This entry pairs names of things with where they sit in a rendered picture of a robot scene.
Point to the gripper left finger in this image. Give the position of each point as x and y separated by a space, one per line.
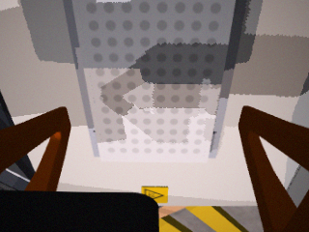
18 140

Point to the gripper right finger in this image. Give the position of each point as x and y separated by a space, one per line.
277 210

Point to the white thermal cycler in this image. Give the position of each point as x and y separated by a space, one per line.
267 67

